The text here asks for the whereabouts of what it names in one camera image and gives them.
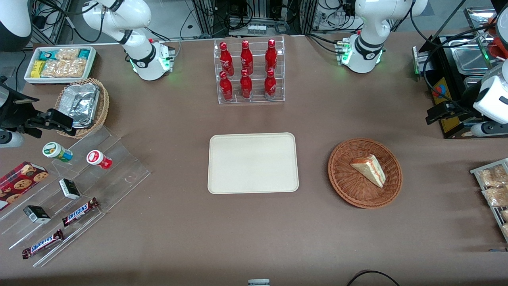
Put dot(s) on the stacked aluminium foil trays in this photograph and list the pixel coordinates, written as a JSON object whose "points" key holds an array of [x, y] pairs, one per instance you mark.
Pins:
{"points": [[81, 103]]}

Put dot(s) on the red lidded cup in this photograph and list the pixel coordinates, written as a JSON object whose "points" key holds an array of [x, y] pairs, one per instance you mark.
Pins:
{"points": [[97, 159]]}

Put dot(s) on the large clear cracker bag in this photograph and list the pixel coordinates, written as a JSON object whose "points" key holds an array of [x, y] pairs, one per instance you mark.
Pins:
{"points": [[65, 68]]}

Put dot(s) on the red emergency stop button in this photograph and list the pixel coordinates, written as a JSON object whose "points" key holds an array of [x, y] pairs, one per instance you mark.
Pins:
{"points": [[439, 93]]}

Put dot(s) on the light wicker basket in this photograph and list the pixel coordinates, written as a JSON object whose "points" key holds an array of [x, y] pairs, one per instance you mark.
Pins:
{"points": [[103, 105]]}

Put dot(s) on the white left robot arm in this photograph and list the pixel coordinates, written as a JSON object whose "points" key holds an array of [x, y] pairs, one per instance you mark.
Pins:
{"points": [[365, 49]]}

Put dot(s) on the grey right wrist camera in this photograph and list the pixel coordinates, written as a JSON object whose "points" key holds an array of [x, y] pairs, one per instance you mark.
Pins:
{"points": [[10, 140]]}

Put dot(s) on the white plastic snack bin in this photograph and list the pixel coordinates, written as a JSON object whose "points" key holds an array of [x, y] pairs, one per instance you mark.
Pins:
{"points": [[92, 65]]}

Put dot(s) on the small black box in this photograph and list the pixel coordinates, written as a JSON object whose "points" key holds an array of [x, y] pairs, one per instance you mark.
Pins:
{"points": [[69, 189], [36, 214]]}

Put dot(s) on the small clear cracker bag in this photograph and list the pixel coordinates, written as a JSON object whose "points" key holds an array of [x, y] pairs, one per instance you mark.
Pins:
{"points": [[67, 54]]}

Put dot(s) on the black food warmer cabinet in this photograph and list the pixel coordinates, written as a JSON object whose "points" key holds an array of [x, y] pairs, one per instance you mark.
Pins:
{"points": [[448, 67]]}

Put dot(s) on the green lidded cup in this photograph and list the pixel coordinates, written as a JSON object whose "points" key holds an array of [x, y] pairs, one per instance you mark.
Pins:
{"points": [[55, 151]]}

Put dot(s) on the round brown wicker basket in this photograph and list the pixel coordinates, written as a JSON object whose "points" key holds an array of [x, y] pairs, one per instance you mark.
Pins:
{"points": [[349, 186]]}

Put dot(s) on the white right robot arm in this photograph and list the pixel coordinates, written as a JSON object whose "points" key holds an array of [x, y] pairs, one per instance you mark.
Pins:
{"points": [[141, 55]]}

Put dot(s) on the yellow snack pack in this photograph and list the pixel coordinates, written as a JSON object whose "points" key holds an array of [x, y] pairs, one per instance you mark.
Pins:
{"points": [[37, 68]]}

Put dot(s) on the snickers chocolate bar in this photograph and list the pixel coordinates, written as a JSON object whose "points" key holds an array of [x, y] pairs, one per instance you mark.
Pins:
{"points": [[79, 212], [43, 244]]}

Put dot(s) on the triangular sandwich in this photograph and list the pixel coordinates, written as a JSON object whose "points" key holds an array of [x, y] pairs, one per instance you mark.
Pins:
{"points": [[371, 169]]}

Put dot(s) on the clear bagged pastry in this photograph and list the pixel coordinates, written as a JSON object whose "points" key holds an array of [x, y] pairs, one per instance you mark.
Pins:
{"points": [[496, 196], [492, 176], [505, 215]]}

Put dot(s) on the white power strip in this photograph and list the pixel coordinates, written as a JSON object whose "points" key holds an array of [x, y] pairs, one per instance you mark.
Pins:
{"points": [[256, 29]]}

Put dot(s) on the cream plastic tray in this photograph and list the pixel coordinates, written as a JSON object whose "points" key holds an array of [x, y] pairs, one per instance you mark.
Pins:
{"points": [[253, 163]]}

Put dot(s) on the steel food pan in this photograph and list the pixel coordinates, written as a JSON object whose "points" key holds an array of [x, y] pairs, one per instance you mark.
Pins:
{"points": [[472, 81], [470, 59]]}

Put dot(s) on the teal snack pack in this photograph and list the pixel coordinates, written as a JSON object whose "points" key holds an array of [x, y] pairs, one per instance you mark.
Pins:
{"points": [[84, 53], [47, 55]]}

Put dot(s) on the red soda bottle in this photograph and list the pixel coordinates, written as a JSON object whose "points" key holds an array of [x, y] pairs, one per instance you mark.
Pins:
{"points": [[270, 86], [226, 89], [271, 57], [226, 60], [246, 87], [246, 58]]}

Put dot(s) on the clear acrylic stepped shelf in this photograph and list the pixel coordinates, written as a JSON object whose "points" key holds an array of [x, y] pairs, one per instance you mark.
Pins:
{"points": [[119, 167]]}

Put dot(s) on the red plaid cookie box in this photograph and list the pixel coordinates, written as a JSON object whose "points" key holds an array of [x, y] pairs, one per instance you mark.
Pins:
{"points": [[20, 182]]}

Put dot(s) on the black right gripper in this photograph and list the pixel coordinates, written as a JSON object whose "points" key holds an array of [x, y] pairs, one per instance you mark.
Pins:
{"points": [[15, 116]]}

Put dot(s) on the small grey device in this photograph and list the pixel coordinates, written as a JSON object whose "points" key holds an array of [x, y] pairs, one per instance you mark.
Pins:
{"points": [[258, 283]]}

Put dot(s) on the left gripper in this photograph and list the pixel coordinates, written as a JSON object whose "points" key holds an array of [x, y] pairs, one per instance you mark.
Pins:
{"points": [[461, 109]]}

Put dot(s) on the clear acrylic bottle rack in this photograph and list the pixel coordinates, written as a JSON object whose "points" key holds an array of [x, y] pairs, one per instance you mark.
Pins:
{"points": [[256, 85]]}

